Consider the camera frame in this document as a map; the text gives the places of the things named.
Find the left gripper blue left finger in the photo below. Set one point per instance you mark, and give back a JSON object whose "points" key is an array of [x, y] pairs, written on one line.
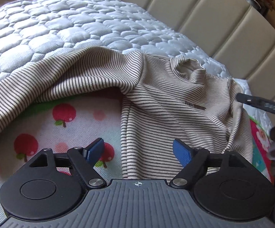
{"points": [[93, 152]]}

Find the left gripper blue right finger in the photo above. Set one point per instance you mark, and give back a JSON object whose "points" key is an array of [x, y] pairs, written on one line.
{"points": [[183, 153]]}

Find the beige striped knit garment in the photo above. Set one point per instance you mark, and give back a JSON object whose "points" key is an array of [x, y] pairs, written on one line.
{"points": [[164, 99]]}

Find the colourful cartoon play mat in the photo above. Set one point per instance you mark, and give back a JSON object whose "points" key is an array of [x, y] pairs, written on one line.
{"points": [[61, 125]]}

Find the beige padded headboard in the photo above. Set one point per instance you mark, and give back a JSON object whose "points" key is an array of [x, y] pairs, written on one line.
{"points": [[229, 31]]}

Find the grey quilted mattress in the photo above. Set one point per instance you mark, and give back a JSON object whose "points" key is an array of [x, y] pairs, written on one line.
{"points": [[32, 30]]}

